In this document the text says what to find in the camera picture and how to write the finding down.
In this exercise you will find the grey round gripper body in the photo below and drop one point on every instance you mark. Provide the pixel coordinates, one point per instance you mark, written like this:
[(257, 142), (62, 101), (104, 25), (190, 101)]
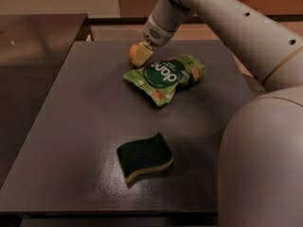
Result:
[(156, 33)]

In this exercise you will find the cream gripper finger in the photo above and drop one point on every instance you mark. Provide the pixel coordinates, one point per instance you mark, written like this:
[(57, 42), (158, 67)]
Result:
[(144, 52)]

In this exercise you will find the orange fruit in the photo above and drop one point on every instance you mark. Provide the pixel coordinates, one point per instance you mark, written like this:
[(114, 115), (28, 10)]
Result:
[(133, 52)]

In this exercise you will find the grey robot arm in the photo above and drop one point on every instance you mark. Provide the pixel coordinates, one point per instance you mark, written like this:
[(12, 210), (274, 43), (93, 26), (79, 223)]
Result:
[(260, 180)]

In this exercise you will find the green rice chip bag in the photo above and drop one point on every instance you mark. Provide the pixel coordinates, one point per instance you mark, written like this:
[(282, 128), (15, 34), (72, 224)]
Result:
[(160, 79)]

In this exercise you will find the green yellow sponge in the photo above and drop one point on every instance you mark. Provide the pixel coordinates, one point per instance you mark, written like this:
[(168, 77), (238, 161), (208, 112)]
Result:
[(144, 156)]

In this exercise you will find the dark side counter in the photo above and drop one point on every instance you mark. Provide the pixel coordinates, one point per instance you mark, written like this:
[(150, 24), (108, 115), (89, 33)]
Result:
[(32, 51)]

